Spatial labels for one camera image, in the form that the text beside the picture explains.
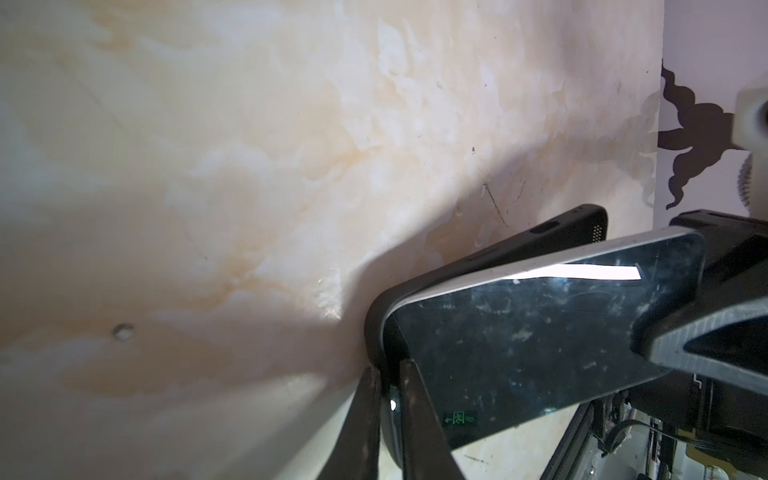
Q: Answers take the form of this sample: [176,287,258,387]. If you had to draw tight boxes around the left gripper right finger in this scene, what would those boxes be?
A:
[399,359,465,480]

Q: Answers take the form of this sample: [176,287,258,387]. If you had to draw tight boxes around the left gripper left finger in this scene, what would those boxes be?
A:
[317,366,382,480]

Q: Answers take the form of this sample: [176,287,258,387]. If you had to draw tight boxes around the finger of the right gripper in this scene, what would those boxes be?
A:
[669,210,767,312]
[632,272,767,396]

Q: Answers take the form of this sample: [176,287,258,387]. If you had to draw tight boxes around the black phone case horizontal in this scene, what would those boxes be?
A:
[383,226,707,451]

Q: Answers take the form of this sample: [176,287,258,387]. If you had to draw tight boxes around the black phone case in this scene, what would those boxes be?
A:
[364,204,608,466]

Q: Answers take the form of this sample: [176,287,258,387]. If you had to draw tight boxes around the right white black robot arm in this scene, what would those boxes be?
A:
[630,210,767,478]

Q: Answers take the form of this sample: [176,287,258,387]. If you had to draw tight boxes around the right metal flexible conduit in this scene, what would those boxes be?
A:
[737,153,766,212]

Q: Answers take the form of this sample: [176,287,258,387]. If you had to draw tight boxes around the black base frame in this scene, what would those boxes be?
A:
[540,401,595,480]

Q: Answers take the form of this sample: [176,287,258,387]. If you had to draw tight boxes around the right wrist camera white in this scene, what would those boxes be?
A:
[732,85,767,156]

